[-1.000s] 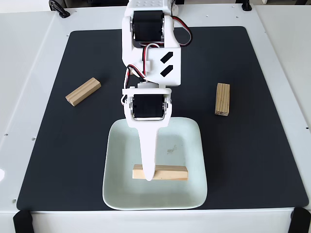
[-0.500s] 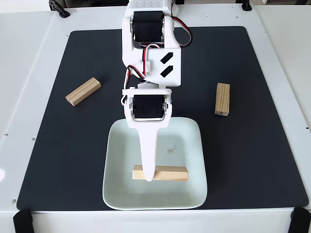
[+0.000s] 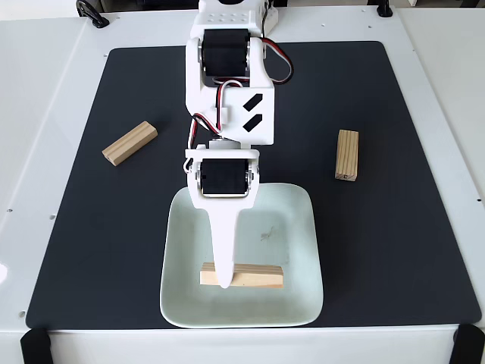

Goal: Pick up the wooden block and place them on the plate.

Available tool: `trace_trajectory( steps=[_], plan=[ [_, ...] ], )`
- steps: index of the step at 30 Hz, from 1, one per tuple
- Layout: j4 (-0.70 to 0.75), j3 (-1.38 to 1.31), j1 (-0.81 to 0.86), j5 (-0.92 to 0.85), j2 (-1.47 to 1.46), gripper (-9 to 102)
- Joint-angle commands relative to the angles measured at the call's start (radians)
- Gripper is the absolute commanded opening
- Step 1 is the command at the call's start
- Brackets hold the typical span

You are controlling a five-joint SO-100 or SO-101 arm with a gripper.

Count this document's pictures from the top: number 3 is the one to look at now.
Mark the grooved wooden block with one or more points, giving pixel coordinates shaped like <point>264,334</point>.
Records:
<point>257,277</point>
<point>129,143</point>
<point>347,154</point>

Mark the black clamp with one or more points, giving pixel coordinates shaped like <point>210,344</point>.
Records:
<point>384,8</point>
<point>91,13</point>

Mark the pale green square plate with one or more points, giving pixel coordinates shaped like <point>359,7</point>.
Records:
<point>284,227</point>

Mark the black table mat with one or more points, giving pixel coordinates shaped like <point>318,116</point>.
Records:
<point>113,227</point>

